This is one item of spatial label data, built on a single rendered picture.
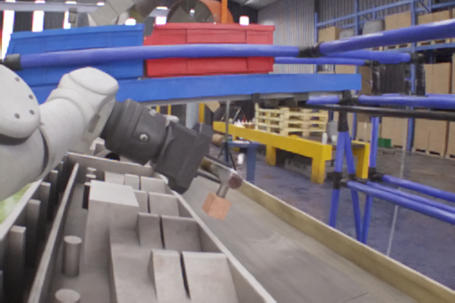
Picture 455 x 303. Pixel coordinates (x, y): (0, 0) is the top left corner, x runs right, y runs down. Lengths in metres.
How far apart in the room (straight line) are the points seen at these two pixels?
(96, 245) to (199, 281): 0.24
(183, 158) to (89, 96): 0.19
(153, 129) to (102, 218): 0.26
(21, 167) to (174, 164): 0.30
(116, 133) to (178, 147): 0.10
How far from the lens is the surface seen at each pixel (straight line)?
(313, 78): 0.84
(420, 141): 10.71
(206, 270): 0.51
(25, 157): 0.29
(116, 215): 0.69
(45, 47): 0.71
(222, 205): 0.54
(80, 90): 0.44
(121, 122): 0.49
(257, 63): 0.78
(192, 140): 0.53
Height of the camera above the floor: 1.19
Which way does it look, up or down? 5 degrees down
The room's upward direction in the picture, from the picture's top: 2 degrees clockwise
